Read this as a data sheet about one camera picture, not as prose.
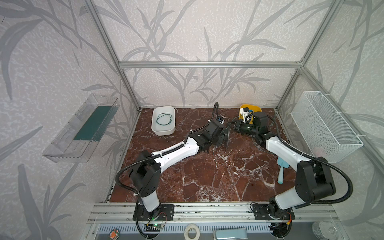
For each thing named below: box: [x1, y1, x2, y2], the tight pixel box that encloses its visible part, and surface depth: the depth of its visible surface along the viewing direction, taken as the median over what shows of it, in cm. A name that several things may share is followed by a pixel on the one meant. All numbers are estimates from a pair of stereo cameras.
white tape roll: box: [184, 223, 201, 240], surface depth 69 cm
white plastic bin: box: [151, 106, 176, 136], surface depth 114 cm
